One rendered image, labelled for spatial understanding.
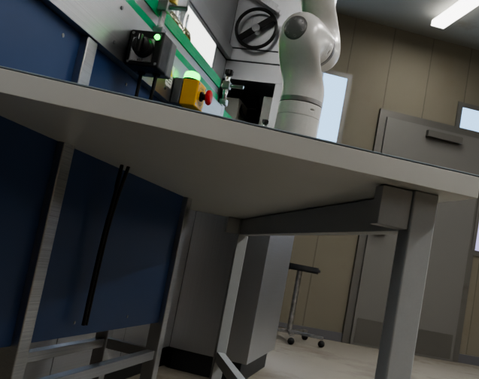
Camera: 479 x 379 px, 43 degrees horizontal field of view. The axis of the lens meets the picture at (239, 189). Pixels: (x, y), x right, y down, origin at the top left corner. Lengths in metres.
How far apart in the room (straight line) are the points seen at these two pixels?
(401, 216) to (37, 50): 0.67
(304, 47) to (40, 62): 0.76
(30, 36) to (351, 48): 4.97
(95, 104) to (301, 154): 0.29
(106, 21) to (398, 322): 0.79
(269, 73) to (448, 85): 3.48
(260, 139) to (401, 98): 5.16
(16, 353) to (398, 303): 0.68
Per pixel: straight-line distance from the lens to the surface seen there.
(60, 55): 1.18
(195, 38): 2.53
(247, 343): 2.82
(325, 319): 5.59
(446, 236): 5.97
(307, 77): 1.66
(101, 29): 1.26
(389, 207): 0.94
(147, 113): 0.83
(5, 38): 1.05
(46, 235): 1.18
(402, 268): 0.95
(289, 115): 1.64
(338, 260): 5.59
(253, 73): 2.98
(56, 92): 0.84
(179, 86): 1.61
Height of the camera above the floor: 0.56
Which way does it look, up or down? 6 degrees up
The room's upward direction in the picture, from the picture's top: 11 degrees clockwise
